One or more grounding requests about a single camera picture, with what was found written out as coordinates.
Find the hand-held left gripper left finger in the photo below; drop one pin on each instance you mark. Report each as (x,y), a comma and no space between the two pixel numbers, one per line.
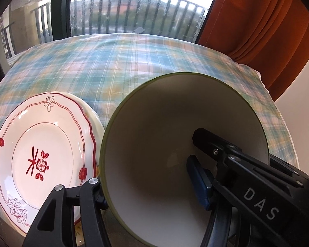
(92,193)

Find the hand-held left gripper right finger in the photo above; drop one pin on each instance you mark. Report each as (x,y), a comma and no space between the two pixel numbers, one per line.
(198,182)

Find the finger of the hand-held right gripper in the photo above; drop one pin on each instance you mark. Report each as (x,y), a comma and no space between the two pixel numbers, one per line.
(285,166)
(211,144)

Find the cream bowl with printed label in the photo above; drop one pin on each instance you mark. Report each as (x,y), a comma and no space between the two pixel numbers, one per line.
(157,133)

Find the white plate with red pattern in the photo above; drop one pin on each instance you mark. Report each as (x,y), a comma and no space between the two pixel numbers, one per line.
(49,133)

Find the plaid tablecloth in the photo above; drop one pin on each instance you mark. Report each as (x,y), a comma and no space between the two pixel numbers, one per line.
(118,64)

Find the orange curtain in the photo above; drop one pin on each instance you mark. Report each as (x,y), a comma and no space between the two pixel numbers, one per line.
(260,18)

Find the black window frame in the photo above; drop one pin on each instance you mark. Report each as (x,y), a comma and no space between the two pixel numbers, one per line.
(61,10)

